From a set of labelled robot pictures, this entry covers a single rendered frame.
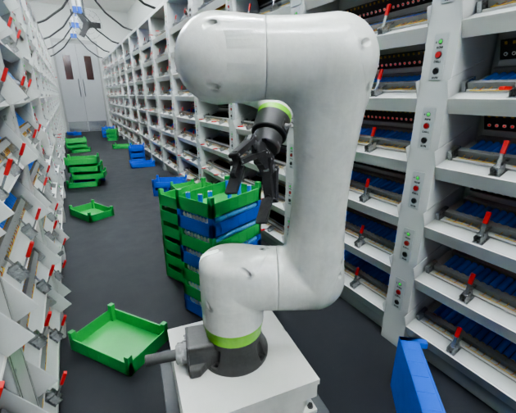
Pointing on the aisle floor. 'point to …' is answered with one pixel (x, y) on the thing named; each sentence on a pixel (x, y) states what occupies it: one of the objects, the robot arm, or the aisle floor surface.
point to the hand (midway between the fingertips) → (248, 205)
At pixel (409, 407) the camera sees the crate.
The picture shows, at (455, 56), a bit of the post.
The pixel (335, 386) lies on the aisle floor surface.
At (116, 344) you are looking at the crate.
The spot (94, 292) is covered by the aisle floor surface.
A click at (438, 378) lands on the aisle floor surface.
